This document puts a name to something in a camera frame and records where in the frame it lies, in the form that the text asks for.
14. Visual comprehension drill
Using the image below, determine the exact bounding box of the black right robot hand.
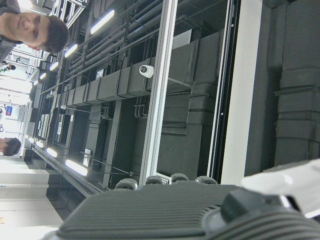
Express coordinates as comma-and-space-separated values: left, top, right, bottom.
43, 158, 320, 240

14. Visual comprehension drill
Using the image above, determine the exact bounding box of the white structural beam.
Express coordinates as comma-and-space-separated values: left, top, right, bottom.
220, 0, 263, 186

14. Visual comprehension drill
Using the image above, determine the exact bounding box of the dark-haired man's head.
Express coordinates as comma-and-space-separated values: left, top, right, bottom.
0, 0, 71, 63

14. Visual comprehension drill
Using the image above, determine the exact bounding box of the aluminium profile post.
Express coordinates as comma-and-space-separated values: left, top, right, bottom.
138, 0, 179, 186

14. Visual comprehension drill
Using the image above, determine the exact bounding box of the white dome security camera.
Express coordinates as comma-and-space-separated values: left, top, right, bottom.
139, 64, 154, 79

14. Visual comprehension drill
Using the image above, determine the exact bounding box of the wide grey ventilation duct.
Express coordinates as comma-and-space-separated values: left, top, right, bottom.
265, 0, 320, 168

